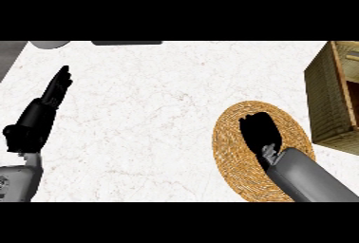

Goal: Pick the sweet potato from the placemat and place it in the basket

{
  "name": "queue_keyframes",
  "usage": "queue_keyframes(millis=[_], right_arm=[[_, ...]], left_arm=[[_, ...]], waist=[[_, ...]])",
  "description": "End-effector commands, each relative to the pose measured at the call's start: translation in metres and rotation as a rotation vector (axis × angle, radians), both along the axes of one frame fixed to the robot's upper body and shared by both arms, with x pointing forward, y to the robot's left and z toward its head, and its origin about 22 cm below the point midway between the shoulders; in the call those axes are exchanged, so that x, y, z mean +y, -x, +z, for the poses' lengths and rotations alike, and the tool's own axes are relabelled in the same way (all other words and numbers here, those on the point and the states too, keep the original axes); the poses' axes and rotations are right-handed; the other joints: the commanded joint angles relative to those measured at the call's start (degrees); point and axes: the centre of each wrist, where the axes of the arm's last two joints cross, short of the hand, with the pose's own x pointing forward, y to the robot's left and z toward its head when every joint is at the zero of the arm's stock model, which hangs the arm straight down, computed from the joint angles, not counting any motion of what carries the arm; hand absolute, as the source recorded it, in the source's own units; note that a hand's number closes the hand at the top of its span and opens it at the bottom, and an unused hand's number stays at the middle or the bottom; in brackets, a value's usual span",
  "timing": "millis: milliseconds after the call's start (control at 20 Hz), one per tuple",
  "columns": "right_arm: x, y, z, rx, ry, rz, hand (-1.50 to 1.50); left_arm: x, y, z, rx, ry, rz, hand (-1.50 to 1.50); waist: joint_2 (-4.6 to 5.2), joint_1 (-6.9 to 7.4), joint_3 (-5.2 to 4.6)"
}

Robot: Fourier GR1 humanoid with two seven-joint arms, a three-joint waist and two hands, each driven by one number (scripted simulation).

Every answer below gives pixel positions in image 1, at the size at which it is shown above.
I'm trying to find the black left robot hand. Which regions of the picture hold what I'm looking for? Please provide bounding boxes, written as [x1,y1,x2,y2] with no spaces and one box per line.
[1,65,73,154]

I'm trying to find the dark grey flat object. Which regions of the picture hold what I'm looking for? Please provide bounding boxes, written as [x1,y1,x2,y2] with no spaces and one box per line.
[91,41,163,47]

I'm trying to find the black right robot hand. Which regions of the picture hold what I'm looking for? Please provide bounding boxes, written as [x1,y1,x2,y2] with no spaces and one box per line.
[237,111,283,171]

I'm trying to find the round woven wicker placemat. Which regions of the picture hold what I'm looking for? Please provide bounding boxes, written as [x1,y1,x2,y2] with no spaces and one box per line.
[209,100,317,203]

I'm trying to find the grey rounded object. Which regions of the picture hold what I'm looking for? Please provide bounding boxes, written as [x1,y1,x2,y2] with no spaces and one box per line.
[29,41,70,50]

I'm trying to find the wooden basket box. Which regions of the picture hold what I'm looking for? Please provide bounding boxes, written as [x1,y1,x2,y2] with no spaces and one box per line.
[302,41,359,156]

